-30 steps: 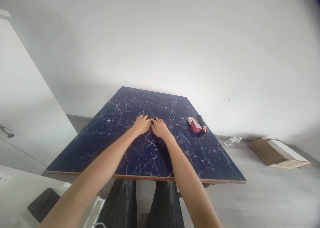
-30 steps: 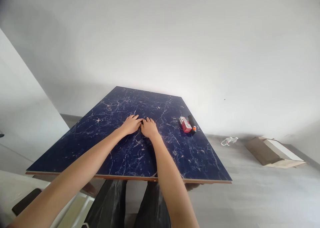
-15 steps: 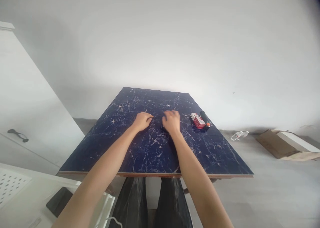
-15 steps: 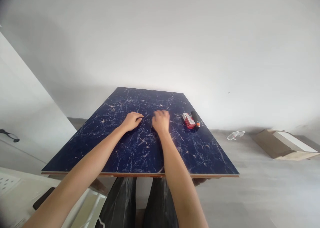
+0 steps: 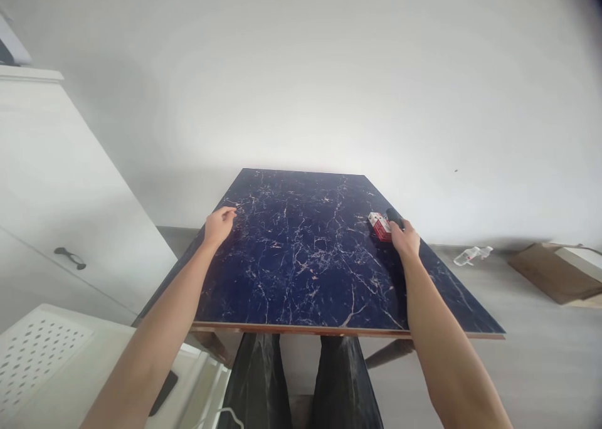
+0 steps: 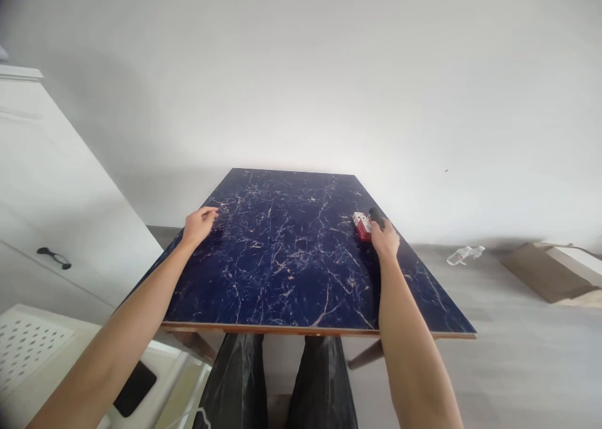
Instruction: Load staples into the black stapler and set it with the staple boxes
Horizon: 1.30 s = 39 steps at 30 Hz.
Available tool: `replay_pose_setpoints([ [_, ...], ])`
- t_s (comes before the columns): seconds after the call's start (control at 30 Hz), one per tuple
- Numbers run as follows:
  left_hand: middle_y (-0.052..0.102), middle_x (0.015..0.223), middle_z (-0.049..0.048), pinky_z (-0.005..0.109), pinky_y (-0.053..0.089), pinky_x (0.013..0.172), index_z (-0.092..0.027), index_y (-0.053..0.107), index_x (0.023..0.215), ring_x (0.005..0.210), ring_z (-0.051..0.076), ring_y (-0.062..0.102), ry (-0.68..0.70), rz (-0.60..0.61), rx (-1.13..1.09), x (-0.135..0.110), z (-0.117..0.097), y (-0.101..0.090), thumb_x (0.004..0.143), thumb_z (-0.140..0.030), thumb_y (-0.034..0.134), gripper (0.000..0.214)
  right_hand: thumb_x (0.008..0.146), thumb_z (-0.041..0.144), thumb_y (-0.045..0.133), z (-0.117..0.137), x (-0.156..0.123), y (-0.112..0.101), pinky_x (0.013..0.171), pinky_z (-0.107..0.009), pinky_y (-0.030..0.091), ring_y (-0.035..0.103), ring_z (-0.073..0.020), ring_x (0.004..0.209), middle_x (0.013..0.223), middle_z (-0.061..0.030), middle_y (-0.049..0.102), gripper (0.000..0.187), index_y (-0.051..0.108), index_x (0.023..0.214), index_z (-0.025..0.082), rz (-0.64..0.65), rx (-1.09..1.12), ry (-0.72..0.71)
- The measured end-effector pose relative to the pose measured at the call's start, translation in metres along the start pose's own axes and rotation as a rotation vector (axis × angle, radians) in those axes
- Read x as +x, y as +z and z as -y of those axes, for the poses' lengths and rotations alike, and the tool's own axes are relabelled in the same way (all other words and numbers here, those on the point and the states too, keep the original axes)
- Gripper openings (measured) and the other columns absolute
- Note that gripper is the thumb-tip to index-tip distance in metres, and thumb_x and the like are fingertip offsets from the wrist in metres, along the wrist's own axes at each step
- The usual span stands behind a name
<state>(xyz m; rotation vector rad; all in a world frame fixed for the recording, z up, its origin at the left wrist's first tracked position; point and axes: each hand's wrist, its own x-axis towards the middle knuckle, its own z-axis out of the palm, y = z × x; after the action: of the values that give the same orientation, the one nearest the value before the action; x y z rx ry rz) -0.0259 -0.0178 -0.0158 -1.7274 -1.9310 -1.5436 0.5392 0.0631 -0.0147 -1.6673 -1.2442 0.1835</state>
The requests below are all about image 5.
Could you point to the person's left hand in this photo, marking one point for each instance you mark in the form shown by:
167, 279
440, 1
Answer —
217, 227

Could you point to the person's right hand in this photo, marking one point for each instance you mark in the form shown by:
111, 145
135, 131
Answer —
406, 239

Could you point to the person's right fingers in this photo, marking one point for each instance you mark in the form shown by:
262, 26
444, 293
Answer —
398, 225

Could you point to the person's left fingers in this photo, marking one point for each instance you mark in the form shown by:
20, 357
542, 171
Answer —
227, 213

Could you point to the black cylindrical object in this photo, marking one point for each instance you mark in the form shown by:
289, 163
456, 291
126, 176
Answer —
393, 217

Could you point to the red and white box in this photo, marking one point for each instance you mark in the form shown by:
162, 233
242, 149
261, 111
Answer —
380, 226

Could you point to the clear plastic bottle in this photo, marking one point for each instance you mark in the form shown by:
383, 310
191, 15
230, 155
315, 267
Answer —
472, 255

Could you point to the dark blue marble table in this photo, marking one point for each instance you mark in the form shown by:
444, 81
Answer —
305, 255

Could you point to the brown cardboard box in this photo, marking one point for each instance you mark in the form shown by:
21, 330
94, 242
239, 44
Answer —
557, 271

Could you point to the white cabinet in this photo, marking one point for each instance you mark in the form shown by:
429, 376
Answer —
61, 198

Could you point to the person's legs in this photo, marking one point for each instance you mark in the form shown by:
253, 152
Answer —
301, 382

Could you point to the black phone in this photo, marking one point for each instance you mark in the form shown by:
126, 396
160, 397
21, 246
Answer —
163, 393

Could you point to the white perforated plastic stool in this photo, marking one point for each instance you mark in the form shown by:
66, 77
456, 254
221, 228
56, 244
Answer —
94, 368

